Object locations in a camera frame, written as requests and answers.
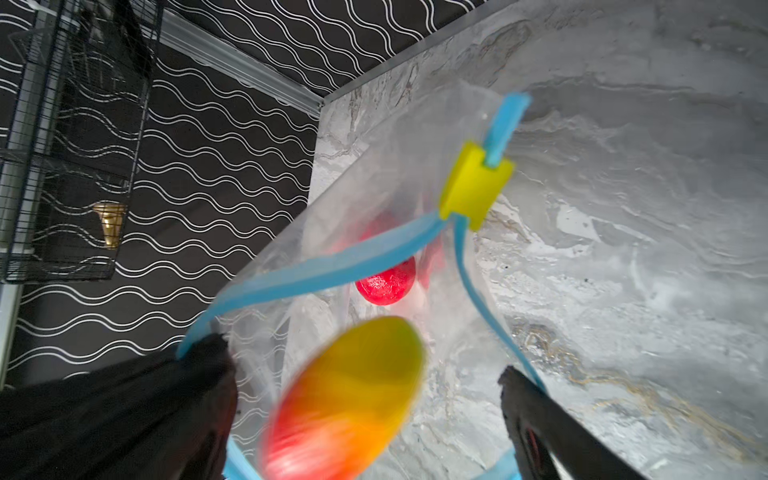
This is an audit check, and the small orange fruit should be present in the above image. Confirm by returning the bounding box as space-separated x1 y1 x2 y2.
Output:
262 316 425 479

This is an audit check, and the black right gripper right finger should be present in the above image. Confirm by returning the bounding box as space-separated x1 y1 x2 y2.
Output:
498 366 643 479

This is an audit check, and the aluminium frame post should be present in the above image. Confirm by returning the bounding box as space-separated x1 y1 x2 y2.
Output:
160 10 323 119

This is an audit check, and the black wire wall basket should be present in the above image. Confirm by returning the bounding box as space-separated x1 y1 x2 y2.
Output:
1 1 164 284

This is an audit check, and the clear zip top bag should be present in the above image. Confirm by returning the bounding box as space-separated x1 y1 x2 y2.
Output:
179 83 538 479

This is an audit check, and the brass object in basket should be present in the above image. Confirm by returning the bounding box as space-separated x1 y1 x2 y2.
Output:
92 203 127 250

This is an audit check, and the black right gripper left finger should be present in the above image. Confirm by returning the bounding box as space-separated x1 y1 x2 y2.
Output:
1 334 237 479

